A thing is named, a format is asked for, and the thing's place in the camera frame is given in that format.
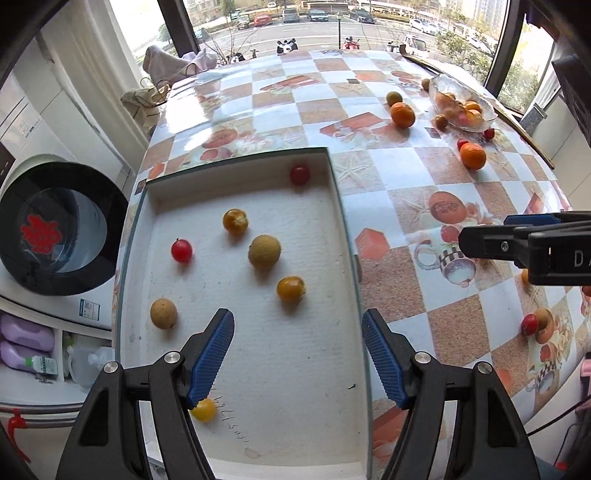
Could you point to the clear plastic jug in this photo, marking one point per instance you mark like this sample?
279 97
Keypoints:
90 367

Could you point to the brown kiwi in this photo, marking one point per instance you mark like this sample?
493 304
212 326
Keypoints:
264 251
164 314

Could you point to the red hook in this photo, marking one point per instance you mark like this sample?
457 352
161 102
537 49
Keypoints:
17 427

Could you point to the clear glass bowl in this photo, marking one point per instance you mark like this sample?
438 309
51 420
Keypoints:
461 90

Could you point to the purple detergent bottle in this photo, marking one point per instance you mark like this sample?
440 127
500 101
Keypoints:
27 359
25 330

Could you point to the beige bag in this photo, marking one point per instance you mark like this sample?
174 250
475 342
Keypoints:
143 108

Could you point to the white foam tray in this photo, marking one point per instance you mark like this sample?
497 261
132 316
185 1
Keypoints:
286 350

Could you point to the small yellow tomato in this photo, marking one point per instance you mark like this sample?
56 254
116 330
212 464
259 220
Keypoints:
205 410

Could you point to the white washing machine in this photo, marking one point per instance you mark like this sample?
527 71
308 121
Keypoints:
60 230

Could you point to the long wooden board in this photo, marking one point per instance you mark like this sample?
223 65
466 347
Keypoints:
521 134

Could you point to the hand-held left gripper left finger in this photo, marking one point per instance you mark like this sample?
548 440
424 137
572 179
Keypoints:
210 360

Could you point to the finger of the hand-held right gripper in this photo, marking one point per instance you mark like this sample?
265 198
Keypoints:
531 219
489 242

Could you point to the white cloth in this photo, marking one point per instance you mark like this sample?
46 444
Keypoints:
178 62

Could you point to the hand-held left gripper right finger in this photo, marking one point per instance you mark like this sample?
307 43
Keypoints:
385 360

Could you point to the pink plastic stool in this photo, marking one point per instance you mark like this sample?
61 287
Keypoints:
586 374

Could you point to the small red tomato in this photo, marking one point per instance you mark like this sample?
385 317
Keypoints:
458 112

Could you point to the black window frame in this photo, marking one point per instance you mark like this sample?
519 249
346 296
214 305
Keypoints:
178 27

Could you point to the orange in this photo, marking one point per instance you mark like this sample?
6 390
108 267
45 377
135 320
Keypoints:
472 106
447 98
474 119
403 115
473 156

